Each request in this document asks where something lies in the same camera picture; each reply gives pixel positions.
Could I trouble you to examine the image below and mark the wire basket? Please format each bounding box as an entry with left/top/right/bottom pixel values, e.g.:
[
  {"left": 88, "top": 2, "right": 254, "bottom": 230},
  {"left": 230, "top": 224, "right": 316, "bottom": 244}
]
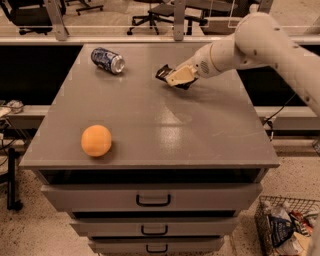
[{"left": 255, "top": 196, "right": 320, "bottom": 256}]

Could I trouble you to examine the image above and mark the yellow snack bag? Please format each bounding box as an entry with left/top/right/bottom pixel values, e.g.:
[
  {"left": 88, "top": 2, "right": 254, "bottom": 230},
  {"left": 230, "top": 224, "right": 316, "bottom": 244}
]
[{"left": 294, "top": 232, "right": 311, "bottom": 256}]

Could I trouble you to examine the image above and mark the black office chair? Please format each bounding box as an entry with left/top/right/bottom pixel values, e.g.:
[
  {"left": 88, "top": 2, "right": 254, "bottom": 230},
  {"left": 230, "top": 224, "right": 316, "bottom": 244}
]
[
  {"left": 0, "top": 0, "right": 52, "bottom": 35},
  {"left": 127, "top": 0, "right": 207, "bottom": 41}
]

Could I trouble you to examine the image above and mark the blue white snack bag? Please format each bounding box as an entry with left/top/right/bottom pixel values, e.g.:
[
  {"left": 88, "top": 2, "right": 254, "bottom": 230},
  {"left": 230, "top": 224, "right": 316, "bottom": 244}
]
[{"left": 269, "top": 206, "right": 294, "bottom": 247}]

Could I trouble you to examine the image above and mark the black office chair left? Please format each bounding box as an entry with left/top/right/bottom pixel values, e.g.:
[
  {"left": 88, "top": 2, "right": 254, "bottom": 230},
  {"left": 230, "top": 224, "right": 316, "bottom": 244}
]
[{"left": 0, "top": 0, "right": 52, "bottom": 35}]

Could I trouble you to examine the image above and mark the black cable right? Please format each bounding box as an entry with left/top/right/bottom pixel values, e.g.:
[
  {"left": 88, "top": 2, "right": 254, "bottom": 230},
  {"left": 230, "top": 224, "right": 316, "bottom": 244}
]
[{"left": 261, "top": 93, "right": 298, "bottom": 127}]

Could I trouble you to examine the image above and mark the top grey drawer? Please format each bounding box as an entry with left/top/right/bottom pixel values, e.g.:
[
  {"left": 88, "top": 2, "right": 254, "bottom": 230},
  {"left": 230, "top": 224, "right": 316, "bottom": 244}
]
[{"left": 41, "top": 183, "right": 262, "bottom": 212}]

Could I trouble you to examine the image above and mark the middle grey drawer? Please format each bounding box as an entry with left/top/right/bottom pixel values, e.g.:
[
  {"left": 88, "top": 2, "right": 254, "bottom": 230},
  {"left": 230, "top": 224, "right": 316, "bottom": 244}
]
[{"left": 71, "top": 217, "right": 238, "bottom": 237}]

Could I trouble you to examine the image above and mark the black metal stand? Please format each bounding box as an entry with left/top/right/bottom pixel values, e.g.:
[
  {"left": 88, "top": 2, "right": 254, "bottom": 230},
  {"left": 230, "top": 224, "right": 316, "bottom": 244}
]
[{"left": 7, "top": 148, "right": 23, "bottom": 211}]

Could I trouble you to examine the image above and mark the bottom grey drawer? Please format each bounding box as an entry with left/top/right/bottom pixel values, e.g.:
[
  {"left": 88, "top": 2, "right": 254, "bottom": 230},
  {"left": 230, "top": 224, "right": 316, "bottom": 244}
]
[{"left": 89, "top": 237, "right": 224, "bottom": 254}]

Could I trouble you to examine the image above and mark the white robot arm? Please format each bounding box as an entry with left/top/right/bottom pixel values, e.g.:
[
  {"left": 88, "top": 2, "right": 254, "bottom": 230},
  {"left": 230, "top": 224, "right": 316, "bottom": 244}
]
[{"left": 165, "top": 12, "right": 320, "bottom": 116}]

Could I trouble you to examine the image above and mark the grey drawer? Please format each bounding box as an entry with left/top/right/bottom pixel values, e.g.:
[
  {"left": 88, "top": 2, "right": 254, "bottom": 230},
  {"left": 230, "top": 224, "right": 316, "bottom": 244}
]
[
  {"left": 71, "top": 217, "right": 238, "bottom": 237},
  {"left": 89, "top": 237, "right": 224, "bottom": 254},
  {"left": 41, "top": 183, "right": 262, "bottom": 212}
]

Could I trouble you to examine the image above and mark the red snack bag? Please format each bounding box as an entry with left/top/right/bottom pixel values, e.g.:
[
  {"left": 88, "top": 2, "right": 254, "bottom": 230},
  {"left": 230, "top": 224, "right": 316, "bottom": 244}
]
[{"left": 289, "top": 211, "right": 313, "bottom": 237}]

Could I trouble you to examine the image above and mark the orange fruit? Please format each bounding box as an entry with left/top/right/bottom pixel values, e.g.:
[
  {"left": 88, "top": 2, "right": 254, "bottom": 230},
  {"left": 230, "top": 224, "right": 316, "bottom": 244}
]
[{"left": 81, "top": 125, "right": 112, "bottom": 157}]

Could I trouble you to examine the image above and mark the grey drawer cabinet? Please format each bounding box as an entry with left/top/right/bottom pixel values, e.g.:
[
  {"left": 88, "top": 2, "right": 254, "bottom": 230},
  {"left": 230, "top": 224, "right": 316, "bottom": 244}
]
[{"left": 22, "top": 43, "right": 278, "bottom": 242}]

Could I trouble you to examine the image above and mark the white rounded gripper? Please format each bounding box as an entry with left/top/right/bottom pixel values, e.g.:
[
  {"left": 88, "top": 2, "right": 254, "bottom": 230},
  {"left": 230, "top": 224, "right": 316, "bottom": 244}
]
[{"left": 165, "top": 44, "right": 220, "bottom": 87}]

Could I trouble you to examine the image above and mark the blue soda can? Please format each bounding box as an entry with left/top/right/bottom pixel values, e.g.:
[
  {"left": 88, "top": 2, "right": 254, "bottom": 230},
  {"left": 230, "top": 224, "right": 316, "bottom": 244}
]
[{"left": 91, "top": 47, "right": 125, "bottom": 75}]

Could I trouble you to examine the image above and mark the black office chair centre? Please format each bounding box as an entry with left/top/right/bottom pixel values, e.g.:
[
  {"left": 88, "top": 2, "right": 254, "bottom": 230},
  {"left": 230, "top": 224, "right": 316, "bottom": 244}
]
[{"left": 127, "top": 0, "right": 207, "bottom": 41}]

